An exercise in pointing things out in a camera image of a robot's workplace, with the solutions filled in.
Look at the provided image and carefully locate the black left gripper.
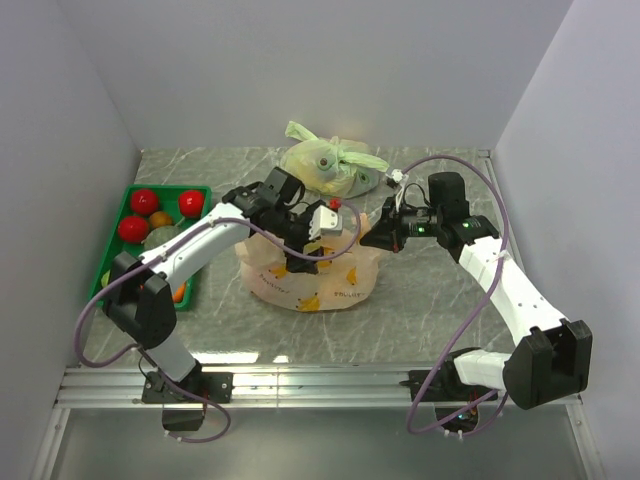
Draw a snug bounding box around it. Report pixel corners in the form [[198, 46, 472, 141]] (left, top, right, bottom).
[[272, 201, 327, 274]]

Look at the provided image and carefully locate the orange banana-print plastic bag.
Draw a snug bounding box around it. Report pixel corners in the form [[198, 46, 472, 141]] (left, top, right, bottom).
[[235, 234, 385, 312]]

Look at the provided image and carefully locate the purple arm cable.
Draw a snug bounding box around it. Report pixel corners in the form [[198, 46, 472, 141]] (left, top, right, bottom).
[[389, 154, 511, 435], [74, 199, 364, 444]]

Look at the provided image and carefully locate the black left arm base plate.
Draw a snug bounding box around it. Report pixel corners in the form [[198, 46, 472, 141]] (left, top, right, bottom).
[[141, 371, 234, 404]]

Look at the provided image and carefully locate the green tied plastic bag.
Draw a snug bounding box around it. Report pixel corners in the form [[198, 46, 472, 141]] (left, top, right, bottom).
[[279, 121, 389, 199]]

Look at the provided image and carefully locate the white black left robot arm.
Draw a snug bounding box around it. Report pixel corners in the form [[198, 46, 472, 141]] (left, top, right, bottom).
[[103, 168, 335, 402]]

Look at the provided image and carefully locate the red fake apple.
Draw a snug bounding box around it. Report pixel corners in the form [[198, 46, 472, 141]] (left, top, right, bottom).
[[117, 216, 150, 244], [129, 189, 160, 217], [178, 189, 206, 218]]

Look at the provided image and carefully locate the red fake apple lower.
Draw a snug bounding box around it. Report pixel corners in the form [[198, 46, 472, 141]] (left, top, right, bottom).
[[117, 216, 150, 244]]

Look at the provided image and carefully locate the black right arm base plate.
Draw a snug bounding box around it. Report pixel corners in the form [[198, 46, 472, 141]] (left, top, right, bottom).
[[399, 369, 490, 402]]

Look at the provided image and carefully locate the small brown-orange fake fruit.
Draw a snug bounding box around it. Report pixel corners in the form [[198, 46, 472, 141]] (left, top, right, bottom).
[[148, 211, 174, 230]]

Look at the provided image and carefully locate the red fake apple top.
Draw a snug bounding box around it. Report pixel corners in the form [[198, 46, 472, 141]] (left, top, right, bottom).
[[178, 189, 206, 218]]

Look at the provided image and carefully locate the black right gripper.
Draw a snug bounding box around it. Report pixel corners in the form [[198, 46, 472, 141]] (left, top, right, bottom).
[[360, 194, 443, 253]]

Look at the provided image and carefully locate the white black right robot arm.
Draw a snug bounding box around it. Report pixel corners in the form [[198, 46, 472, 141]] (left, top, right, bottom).
[[360, 172, 593, 410]]

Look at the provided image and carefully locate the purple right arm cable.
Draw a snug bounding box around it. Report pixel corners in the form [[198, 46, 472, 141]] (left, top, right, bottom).
[[389, 154, 511, 435]]

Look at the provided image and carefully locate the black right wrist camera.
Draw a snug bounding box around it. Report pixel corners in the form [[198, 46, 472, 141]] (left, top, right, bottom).
[[428, 172, 470, 218]]

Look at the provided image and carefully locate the aluminium mounting rail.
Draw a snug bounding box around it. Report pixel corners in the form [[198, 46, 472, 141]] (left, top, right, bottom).
[[54, 364, 417, 410]]

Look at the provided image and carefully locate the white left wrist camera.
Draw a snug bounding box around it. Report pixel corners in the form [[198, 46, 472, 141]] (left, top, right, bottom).
[[309, 205, 343, 240]]

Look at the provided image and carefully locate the fake orange in tray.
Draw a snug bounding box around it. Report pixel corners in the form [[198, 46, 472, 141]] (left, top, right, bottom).
[[172, 283, 186, 304]]

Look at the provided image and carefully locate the green netted fake melon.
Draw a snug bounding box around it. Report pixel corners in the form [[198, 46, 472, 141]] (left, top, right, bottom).
[[142, 225, 181, 251]]

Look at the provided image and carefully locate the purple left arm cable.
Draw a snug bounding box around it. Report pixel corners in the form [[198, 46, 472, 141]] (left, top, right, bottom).
[[74, 199, 364, 444]]

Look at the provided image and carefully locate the green plastic fruit tray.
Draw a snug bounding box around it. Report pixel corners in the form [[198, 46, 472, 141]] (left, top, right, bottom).
[[88, 184, 213, 297]]

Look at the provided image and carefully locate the red fake apple left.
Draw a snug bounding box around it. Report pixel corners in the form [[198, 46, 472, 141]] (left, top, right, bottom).
[[129, 189, 160, 217]]

